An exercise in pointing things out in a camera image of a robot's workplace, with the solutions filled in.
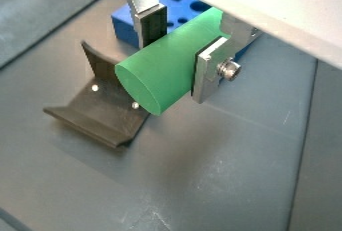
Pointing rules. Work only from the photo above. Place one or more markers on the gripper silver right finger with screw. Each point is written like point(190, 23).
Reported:
point(215, 59)

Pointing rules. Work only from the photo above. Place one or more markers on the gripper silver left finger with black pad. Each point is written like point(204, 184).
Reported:
point(148, 14)

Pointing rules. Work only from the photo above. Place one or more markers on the green oval cylinder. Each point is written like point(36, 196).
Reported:
point(156, 74)

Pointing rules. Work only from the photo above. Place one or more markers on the black cradle fixture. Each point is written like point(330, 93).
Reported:
point(100, 112)

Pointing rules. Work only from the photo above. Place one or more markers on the blue foam shape block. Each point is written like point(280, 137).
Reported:
point(180, 12)

